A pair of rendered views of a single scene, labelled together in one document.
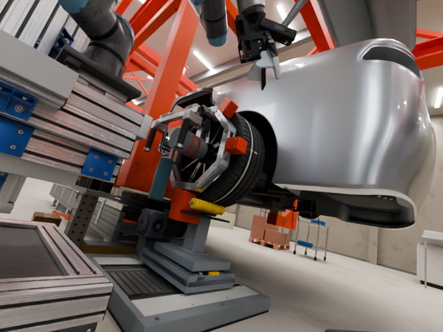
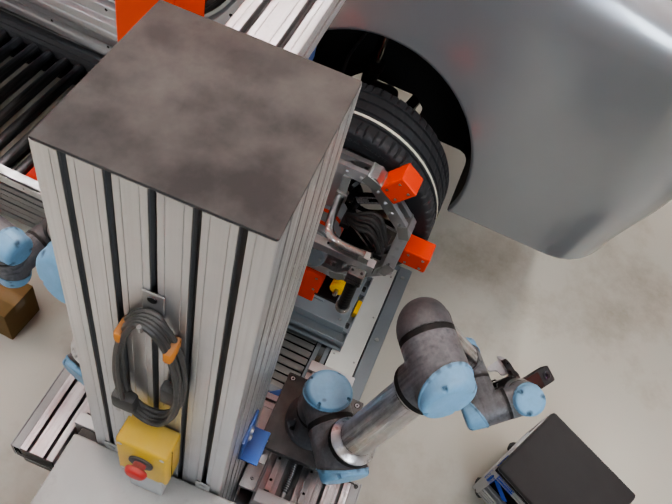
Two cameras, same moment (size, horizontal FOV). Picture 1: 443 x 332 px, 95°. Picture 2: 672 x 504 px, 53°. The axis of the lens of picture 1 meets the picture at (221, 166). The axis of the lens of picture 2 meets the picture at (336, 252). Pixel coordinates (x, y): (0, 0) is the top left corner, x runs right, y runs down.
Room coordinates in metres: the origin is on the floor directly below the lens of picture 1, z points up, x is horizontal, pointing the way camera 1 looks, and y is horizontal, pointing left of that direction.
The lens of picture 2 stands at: (0.13, 1.01, 2.50)
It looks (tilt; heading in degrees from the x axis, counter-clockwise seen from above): 53 degrees down; 320
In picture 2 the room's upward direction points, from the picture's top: 20 degrees clockwise
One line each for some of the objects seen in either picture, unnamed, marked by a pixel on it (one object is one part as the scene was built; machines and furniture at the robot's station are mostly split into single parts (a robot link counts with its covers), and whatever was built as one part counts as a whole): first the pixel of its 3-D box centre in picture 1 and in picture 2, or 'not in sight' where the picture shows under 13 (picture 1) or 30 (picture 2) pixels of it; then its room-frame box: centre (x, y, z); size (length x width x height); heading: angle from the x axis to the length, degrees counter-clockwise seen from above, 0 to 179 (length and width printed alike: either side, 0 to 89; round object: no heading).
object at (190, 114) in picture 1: (192, 118); (358, 269); (0.98, 0.20, 0.93); 0.09 x 0.05 x 0.05; 134
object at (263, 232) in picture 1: (271, 232); not in sight; (5.63, -1.74, 0.35); 1.18 x 0.84 x 0.69; 139
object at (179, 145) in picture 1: (182, 133); (347, 294); (0.96, 0.22, 0.83); 0.04 x 0.04 x 0.16
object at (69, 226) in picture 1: (78, 223); not in sight; (1.47, 0.85, 0.21); 0.10 x 0.10 x 0.42; 44
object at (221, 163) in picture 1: (197, 148); (327, 214); (1.24, 0.17, 0.85); 0.54 x 0.07 x 0.54; 44
